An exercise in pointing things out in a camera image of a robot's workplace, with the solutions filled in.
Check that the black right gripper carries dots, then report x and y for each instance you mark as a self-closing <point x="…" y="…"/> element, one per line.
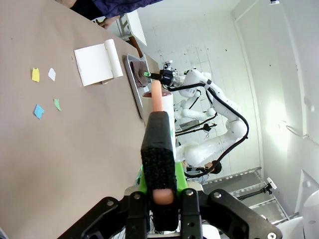
<point x="166" y="77"/>

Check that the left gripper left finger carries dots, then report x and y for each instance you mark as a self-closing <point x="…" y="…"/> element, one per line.
<point x="119" y="219"/>

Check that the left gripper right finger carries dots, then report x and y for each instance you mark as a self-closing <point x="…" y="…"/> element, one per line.
<point x="219" y="216"/>

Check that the brown towel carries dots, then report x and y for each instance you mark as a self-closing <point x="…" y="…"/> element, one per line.
<point x="139" y="74"/>

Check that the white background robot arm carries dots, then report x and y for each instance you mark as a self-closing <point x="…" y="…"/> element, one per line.
<point x="194" y="113"/>

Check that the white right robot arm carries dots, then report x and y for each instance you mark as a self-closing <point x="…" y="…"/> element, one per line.
<point x="231" y="117"/>

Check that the person left hand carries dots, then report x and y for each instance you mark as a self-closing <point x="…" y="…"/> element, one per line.
<point x="109" y="23"/>

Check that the person right hand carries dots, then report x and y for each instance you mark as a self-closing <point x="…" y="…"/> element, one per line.
<point x="69" y="3"/>

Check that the silver metal tray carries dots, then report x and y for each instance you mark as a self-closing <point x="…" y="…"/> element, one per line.
<point x="133" y="84"/>

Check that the bystander with black headset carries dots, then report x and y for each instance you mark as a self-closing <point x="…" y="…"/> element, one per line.
<point x="209" y="170"/>

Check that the white side table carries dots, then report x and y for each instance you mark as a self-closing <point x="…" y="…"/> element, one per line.
<point x="135" y="27"/>

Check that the person in navy jacket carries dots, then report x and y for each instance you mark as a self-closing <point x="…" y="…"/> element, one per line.
<point x="119" y="7"/>

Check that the green paper scrap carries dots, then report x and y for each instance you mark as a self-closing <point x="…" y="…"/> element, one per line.
<point x="57" y="104"/>

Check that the white paper scrap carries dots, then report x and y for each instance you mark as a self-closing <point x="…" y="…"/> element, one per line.
<point x="51" y="74"/>

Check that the yellow paper scrap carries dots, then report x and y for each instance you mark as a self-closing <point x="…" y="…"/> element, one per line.
<point x="35" y="74"/>

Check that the blue paper scrap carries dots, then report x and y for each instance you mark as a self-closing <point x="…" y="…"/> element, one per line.
<point x="38" y="111"/>

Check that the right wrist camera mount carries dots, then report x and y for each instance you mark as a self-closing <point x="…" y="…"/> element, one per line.
<point x="168" y="66"/>

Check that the black tripod with camera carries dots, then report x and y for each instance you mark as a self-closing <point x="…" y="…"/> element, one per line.
<point x="264" y="189"/>

